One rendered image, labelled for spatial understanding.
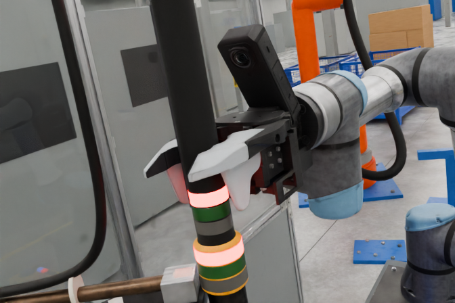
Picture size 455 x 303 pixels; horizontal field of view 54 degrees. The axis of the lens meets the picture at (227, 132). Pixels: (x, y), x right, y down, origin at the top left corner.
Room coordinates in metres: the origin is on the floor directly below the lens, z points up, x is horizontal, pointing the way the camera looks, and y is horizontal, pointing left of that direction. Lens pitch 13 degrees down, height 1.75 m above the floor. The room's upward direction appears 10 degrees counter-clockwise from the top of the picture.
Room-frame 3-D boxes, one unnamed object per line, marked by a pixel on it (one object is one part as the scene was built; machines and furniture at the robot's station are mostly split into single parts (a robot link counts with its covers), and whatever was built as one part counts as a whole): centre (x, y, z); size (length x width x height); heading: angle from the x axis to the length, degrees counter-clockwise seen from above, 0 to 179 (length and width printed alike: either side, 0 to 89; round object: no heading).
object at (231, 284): (0.36, 0.03, 1.54); 0.04 x 0.04 x 0.01
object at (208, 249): (0.36, 0.03, 1.55); 0.04 x 0.04 x 0.05
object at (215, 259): (0.36, 0.03, 1.56); 0.04 x 0.04 x 0.01
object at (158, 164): (0.39, 0.05, 1.63); 0.09 x 0.03 x 0.06; 132
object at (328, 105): (0.52, -0.09, 1.63); 0.08 x 0.05 x 0.08; 52
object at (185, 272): (0.36, 0.06, 1.53); 0.02 x 0.02 x 0.02; 87
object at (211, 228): (0.36, 0.03, 1.59); 0.03 x 0.03 x 0.01
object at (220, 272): (0.36, 0.03, 1.55); 0.04 x 0.04 x 0.01
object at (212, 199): (0.36, 0.03, 1.61); 0.03 x 0.03 x 0.01
